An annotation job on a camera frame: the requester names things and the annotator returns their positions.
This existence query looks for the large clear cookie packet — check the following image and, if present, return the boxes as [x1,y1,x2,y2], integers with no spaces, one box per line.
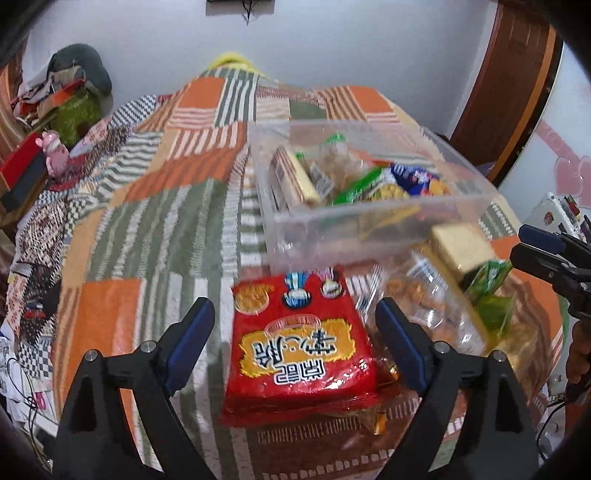
[355,257,491,361]

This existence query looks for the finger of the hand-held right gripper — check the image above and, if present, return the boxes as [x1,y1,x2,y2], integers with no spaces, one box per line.
[510,243,591,296]
[517,224,591,262]

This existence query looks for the person's right hand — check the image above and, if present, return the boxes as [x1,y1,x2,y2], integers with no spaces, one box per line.
[565,318,591,408]

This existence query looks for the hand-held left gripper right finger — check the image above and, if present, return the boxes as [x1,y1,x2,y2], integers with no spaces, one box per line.
[374,297,542,480]

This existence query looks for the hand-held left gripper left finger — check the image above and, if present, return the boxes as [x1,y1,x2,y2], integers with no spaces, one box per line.
[53,297,216,480]

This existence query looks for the red snack packet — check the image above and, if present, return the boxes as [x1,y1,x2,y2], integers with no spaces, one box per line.
[220,268,382,427]

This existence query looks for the grey cushion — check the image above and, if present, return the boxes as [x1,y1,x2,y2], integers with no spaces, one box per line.
[48,43,113,97]

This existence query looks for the patchwork blanket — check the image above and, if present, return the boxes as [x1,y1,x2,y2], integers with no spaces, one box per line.
[4,67,565,480]

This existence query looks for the red box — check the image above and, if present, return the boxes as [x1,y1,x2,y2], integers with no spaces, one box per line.
[0,133,51,209]

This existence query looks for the clear plastic container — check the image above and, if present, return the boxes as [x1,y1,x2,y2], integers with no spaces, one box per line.
[248,121,498,274]

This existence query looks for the white case with stickers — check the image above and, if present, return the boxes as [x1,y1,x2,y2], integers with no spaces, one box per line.
[525,191,591,243]

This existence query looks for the gold candy wrapper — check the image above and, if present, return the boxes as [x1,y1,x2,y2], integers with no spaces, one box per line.
[363,402,389,435]

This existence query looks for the pink bow decoration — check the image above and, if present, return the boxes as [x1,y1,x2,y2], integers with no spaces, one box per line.
[534,119,591,196]

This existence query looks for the yellow cake packet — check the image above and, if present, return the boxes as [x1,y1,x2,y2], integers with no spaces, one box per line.
[430,223,498,283]

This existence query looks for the yellow cloth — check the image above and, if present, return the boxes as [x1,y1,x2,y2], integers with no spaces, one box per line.
[207,51,260,73]

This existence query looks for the green biscuit packet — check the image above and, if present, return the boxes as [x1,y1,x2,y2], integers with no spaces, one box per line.
[329,166,413,206]

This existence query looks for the wooden door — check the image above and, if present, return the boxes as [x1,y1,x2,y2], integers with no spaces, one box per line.
[449,0,565,186]

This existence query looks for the green patterned bag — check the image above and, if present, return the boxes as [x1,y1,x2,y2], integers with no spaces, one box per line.
[50,88,103,149]

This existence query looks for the yellow wafer packet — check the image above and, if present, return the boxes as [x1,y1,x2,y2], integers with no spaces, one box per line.
[269,147,322,209]

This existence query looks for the pink toy figure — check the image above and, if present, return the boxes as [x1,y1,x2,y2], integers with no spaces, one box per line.
[41,130,71,177]

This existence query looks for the small green snack packet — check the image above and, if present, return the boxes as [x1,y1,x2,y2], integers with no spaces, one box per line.
[464,259,516,343]

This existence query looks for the pile of clothes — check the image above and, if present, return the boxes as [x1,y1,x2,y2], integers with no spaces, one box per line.
[11,65,88,130]

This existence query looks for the blue snack packet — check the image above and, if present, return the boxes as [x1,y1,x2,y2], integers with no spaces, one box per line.
[390,163,452,198]

